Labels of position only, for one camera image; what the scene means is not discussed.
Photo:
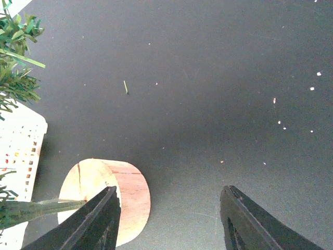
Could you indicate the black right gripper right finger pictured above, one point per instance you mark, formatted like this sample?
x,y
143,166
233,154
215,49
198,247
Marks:
x,y
248,226

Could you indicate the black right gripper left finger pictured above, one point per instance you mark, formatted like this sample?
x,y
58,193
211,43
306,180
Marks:
x,y
93,226

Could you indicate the white perforated plastic basket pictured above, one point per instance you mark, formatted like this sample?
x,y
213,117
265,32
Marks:
x,y
22,133

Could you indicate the small green christmas tree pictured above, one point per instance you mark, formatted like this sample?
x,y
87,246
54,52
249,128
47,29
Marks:
x,y
78,88

